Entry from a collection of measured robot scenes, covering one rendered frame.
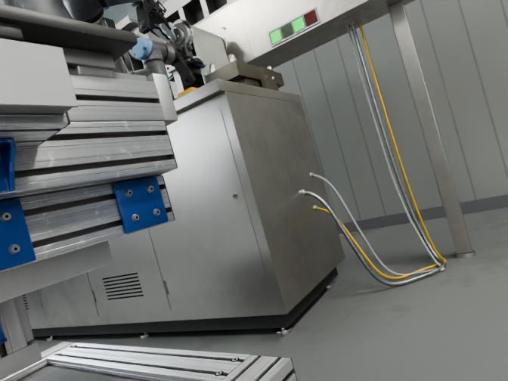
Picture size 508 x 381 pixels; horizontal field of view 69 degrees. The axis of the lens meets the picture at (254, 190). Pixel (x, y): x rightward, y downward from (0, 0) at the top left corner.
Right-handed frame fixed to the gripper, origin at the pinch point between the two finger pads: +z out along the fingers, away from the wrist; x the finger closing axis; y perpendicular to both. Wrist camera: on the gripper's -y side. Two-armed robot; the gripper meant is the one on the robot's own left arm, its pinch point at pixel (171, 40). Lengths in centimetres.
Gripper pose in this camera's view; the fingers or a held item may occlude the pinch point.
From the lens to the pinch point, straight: 173.9
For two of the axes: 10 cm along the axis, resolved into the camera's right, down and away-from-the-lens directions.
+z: 5.6, 5.1, 6.5
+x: -8.2, 2.3, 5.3
